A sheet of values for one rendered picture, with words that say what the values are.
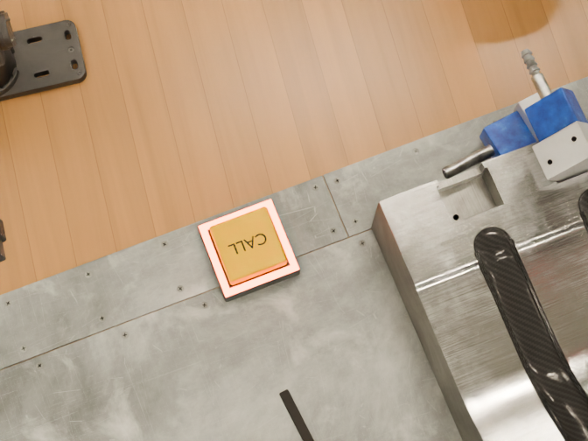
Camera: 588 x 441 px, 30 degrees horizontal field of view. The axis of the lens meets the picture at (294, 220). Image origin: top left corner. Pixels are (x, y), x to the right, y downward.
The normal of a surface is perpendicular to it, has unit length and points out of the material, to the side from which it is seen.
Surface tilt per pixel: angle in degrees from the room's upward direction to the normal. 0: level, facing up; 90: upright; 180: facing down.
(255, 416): 0
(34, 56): 0
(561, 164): 40
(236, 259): 0
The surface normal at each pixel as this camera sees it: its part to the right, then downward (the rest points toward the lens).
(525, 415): -0.14, -0.61
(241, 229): 0.01, -0.27
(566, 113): -0.59, -0.01
